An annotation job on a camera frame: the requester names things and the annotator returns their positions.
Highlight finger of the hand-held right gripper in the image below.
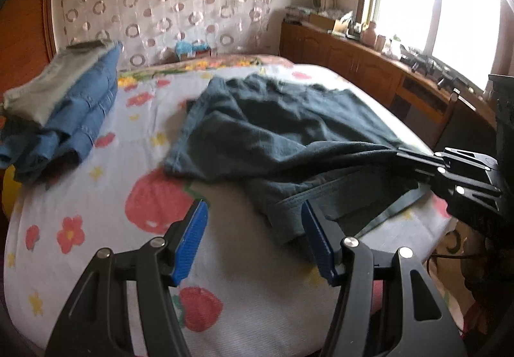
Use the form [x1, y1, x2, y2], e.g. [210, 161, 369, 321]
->
[397, 147, 501, 182]
[413, 168, 503, 214]

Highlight wooden wardrobe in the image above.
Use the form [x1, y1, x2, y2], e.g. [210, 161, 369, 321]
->
[0, 0, 58, 74]

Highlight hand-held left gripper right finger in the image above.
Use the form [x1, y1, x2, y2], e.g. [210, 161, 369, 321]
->
[301, 201, 469, 357]

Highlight folded blue jeans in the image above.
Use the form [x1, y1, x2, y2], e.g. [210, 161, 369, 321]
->
[43, 41, 123, 141]
[0, 100, 118, 183]

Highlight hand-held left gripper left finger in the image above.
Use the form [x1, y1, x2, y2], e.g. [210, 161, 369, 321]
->
[44, 199, 210, 357]

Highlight wooden cabinet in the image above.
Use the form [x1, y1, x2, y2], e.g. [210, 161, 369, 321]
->
[279, 20, 501, 151]

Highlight grey-blue denim pants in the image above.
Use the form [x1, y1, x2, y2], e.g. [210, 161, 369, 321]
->
[164, 74, 439, 258]

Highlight wooden chair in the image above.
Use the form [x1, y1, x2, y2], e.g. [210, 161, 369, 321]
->
[418, 88, 463, 149]

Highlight strawberry print bed sheet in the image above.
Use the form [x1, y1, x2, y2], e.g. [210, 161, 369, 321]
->
[3, 60, 460, 357]

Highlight floral blanket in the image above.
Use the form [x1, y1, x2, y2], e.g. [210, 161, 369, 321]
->
[116, 53, 295, 85]

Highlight blue packet box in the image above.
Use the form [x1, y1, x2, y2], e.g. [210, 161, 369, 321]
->
[174, 40, 212, 61]

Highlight cardboard box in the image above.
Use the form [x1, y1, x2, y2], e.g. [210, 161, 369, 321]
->
[308, 13, 337, 31]

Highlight folded grey-green pants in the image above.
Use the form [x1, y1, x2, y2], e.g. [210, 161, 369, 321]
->
[2, 40, 118, 127]

